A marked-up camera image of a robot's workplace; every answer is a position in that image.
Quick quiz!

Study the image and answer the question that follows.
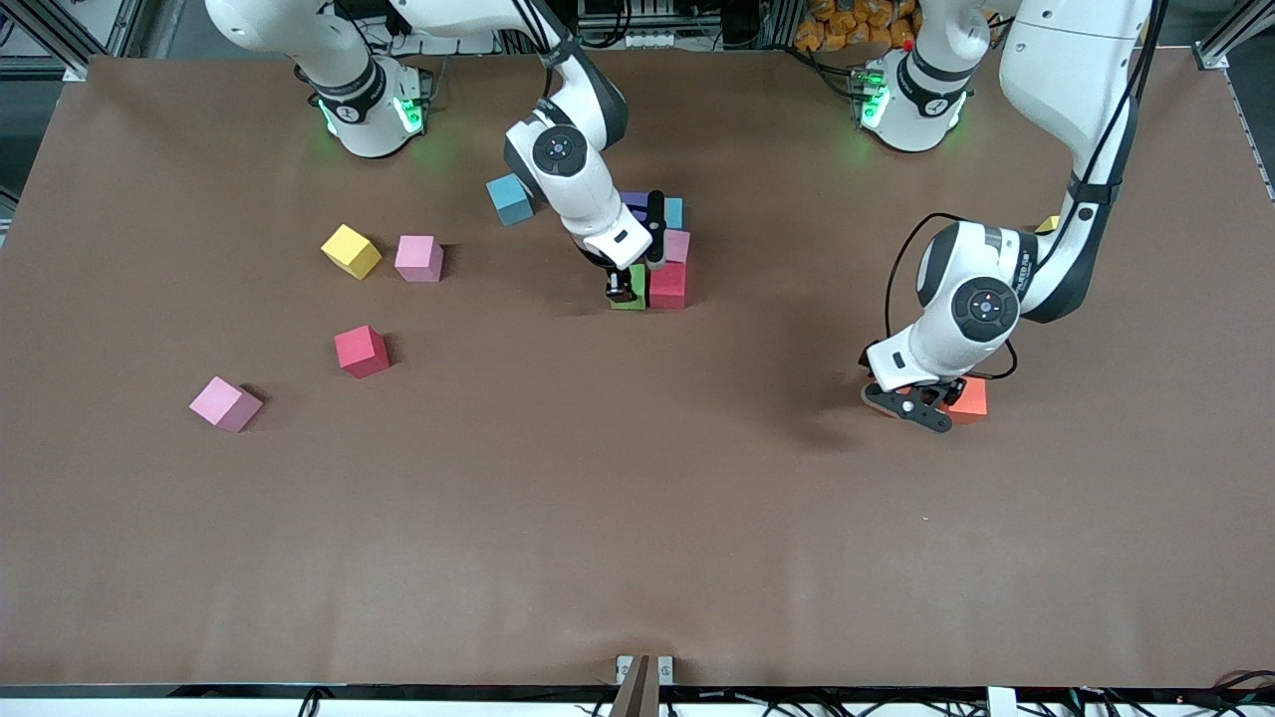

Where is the red foam cube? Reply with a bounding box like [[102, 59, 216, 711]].
[[647, 261, 688, 310], [334, 325, 391, 379]]

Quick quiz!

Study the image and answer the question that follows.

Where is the orange foam cube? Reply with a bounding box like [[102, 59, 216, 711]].
[[946, 376, 988, 421]]

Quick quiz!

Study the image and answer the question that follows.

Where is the large white power strip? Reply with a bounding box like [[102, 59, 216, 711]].
[[398, 22, 499, 57]]

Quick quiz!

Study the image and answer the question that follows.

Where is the table cover sheet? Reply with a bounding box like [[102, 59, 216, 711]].
[[0, 48, 1275, 690]]

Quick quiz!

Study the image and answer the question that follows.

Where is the dark equipment rack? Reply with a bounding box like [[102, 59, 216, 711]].
[[573, 0, 798, 53]]

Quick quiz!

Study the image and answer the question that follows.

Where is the orange packets pile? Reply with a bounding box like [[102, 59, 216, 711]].
[[794, 0, 917, 53]]

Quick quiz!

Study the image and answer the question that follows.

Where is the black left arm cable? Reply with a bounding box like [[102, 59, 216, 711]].
[[885, 0, 1168, 381]]

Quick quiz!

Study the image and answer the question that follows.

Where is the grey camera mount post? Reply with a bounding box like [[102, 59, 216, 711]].
[[610, 654, 675, 717]]

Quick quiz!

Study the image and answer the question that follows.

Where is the aluminium frame profile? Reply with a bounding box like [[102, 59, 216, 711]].
[[0, 0, 150, 83], [1192, 0, 1275, 200]]

